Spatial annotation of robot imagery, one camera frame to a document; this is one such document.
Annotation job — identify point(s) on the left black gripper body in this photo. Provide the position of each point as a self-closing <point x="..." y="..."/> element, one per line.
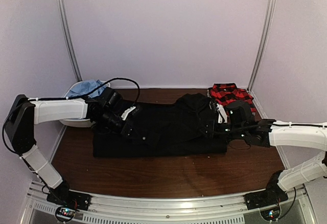
<point x="125" y="127"/>

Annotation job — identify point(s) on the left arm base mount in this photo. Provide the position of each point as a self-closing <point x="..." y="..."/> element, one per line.
<point x="64" y="196"/>

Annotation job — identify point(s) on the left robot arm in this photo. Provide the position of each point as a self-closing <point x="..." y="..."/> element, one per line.
<point x="26" y="112"/>

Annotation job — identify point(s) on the right circuit board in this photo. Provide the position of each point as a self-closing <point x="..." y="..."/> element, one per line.
<point x="270" y="214"/>

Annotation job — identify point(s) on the light blue shirt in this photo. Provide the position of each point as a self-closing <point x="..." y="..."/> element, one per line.
<point x="84" y="87"/>

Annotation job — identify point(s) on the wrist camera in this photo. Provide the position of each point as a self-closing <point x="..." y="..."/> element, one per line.
<point x="220" y="111"/>
<point x="128" y="112"/>

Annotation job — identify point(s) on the aluminium frame post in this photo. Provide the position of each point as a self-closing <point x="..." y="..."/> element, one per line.
<point x="270" y="9"/>
<point x="68" y="40"/>

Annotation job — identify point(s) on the front aluminium rail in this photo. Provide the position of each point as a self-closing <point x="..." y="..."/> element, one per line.
<point x="230" y="208"/>

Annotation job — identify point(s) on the left aluminium frame post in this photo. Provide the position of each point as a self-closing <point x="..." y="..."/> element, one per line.
<point x="68" y="40"/>

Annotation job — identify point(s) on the circuit board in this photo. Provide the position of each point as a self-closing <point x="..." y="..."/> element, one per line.
<point x="270" y="214"/>
<point x="63" y="214"/>

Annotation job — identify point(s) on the left circuit board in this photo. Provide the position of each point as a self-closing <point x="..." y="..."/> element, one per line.
<point x="63" y="214"/>

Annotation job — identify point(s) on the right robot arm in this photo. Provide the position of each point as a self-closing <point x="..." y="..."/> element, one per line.
<point x="236" y="122"/>

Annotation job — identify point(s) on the white plastic basin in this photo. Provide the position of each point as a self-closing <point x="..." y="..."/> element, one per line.
<point x="81" y="123"/>

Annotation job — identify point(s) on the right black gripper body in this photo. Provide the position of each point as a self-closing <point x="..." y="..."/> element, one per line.
<point x="212" y="129"/>

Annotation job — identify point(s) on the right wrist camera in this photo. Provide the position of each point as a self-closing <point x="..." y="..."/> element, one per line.
<point x="220" y="111"/>

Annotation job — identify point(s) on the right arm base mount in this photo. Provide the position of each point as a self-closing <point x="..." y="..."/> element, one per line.
<point x="272" y="195"/>

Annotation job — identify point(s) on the black long sleeve shirt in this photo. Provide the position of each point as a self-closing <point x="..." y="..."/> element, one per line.
<point x="165" y="130"/>

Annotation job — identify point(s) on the right aluminium frame post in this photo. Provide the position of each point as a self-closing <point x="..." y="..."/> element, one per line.
<point x="270" y="9"/>

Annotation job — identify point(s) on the red black plaid shirt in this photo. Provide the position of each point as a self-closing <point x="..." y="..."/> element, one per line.
<point x="226" y="93"/>

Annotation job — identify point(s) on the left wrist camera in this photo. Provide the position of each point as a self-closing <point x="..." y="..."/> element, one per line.
<point x="128" y="112"/>

